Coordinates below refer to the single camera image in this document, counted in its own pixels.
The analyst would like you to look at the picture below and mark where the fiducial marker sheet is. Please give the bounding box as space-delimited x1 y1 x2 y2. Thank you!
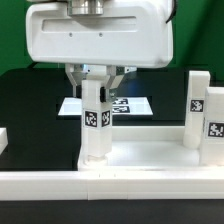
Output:
58 97 153 116

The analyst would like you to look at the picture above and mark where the white desk top tray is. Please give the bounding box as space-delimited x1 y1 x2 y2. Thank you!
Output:
77 126 201 171

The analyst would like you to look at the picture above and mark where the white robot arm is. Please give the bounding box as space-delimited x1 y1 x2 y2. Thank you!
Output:
26 0 177 102

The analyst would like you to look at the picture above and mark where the white front fence bar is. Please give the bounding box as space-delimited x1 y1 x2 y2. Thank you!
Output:
0 170 224 201

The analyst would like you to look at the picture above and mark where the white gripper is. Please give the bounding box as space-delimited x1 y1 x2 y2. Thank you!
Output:
26 1 174 103

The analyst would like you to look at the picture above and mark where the white left fence block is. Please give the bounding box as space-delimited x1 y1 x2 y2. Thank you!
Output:
0 128 8 155

